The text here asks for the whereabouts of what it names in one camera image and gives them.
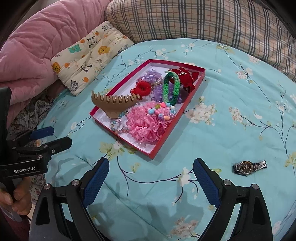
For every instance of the pink fabric flower scrunchie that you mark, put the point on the pink fabric flower scrunchie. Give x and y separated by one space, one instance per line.
147 123

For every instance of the person's left hand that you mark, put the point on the person's left hand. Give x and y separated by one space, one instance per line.
22 204

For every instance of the red velvet bow clip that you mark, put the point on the red velvet bow clip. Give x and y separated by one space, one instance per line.
187 78

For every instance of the cream cartoon print pillow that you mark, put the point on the cream cartoon print pillow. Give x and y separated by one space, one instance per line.
78 65

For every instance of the red shallow box tray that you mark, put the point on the red shallow box tray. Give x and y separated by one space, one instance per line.
156 72

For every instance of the pink quilt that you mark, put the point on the pink quilt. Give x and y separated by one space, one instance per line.
26 55

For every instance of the plaid pillow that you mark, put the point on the plaid pillow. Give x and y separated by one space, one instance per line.
253 27

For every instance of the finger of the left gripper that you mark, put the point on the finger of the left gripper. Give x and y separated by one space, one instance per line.
45 150
24 138

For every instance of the silver wristwatch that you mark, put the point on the silver wristwatch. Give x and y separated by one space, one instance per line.
246 168

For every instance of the teal floral bedsheet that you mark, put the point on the teal floral bedsheet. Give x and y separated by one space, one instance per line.
243 110

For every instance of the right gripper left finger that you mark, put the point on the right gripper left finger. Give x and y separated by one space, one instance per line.
61 212

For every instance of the red fluffy scrunchie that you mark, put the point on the red fluffy scrunchie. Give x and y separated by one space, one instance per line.
142 88

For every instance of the purple fabric flower scrunchie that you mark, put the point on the purple fabric flower scrunchie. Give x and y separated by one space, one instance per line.
158 93

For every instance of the tan plastic claw clip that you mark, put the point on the tan plastic claw clip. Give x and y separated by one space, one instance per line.
114 105

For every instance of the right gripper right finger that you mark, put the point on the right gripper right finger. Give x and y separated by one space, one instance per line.
253 221

